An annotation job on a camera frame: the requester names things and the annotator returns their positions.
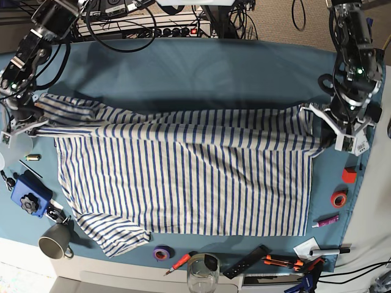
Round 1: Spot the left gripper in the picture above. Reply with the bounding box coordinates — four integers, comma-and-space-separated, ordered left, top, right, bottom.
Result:
300, 99, 371, 149

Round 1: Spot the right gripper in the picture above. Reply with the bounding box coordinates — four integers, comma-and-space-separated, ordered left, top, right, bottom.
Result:
5, 94, 49, 136

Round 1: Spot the blue white striped T-shirt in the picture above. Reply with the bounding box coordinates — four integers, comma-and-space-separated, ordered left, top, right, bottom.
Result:
36, 93, 321, 258

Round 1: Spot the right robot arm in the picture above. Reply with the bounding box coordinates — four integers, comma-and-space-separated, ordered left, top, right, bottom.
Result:
1, 1, 89, 137

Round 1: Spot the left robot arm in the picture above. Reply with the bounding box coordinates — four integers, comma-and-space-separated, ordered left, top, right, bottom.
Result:
301, 1, 382, 156

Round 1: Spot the frosted plastic cup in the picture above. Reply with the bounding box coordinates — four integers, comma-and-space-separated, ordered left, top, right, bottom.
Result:
0, 132, 33, 170

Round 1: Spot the small brass battery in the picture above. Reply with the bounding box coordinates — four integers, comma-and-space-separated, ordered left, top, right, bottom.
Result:
24, 154, 42, 161

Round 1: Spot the black stick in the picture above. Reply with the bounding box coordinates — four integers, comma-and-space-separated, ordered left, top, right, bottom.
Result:
19, 160, 43, 179

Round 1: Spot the white packaged item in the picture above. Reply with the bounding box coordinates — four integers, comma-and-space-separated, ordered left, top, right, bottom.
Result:
354, 129, 370, 156

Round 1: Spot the red cube block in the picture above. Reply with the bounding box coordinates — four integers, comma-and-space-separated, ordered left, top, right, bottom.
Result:
342, 167, 357, 184

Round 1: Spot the black square pad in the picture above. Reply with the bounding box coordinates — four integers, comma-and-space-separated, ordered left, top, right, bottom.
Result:
366, 103, 382, 123

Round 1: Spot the blue box with black knob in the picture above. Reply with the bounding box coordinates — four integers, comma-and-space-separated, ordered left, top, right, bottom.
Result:
10, 172, 53, 218

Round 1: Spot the orange tape roll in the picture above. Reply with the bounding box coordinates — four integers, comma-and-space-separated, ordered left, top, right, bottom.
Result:
330, 189, 348, 208

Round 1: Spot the purple glue tube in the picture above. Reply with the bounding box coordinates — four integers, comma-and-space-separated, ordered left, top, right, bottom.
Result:
312, 215, 339, 228

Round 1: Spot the grey ceramic mug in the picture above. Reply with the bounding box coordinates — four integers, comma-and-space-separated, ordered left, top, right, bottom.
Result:
38, 223, 74, 260

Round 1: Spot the white paper note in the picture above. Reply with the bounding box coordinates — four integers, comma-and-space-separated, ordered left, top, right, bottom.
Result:
293, 237, 320, 261

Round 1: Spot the white marker pen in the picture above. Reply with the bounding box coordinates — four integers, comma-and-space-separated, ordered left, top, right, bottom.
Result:
309, 248, 351, 256

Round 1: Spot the black remote control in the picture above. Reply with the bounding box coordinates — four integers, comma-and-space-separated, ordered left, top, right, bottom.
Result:
222, 245, 271, 280

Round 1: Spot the orange black utility knife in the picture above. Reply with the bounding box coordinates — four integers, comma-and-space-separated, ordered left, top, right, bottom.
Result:
262, 255, 304, 272

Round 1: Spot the teal table cloth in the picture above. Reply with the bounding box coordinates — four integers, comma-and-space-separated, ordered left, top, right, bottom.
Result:
0, 38, 387, 272

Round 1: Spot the blue bar clamp bottom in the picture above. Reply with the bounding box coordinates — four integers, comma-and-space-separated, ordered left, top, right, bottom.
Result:
284, 257, 325, 293

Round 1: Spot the black power strip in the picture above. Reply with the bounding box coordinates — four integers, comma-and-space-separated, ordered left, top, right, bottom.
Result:
136, 27, 200, 38

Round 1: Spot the purple tape roll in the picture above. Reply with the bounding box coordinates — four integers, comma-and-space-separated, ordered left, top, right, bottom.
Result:
152, 245, 175, 262

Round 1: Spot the clear drinking glass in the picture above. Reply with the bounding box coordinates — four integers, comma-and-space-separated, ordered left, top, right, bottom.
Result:
187, 253, 220, 293

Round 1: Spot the orange handled screwdriver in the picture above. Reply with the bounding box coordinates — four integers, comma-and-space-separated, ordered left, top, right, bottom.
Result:
164, 251, 197, 275

